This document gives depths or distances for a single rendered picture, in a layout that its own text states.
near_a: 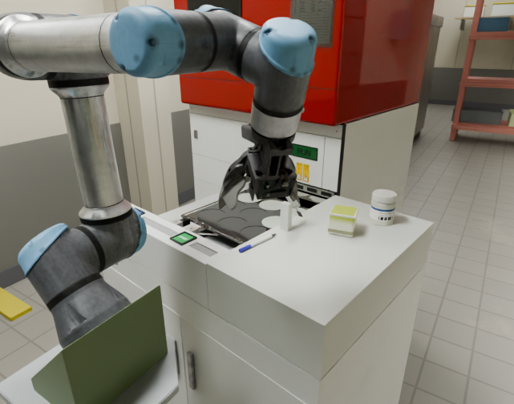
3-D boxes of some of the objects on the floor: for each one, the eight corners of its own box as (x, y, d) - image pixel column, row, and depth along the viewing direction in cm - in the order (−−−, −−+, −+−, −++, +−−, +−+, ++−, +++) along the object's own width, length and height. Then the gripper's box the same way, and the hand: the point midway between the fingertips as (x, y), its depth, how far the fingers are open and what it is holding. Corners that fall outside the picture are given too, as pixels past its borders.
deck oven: (361, 127, 726) (373, 19, 655) (424, 134, 670) (443, 17, 599) (332, 142, 614) (342, 14, 543) (404, 152, 558) (426, 11, 487)
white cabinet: (225, 329, 214) (220, 192, 183) (391, 437, 155) (426, 264, 124) (122, 402, 170) (91, 240, 139) (298, 594, 111) (315, 386, 80)
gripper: (216, 151, 54) (212, 236, 69) (343, 143, 59) (314, 224, 73) (207, 115, 60) (205, 200, 74) (324, 110, 64) (301, 191, 79)
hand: (257, 201), depth 76 cm, fingers open, 14 cm apart
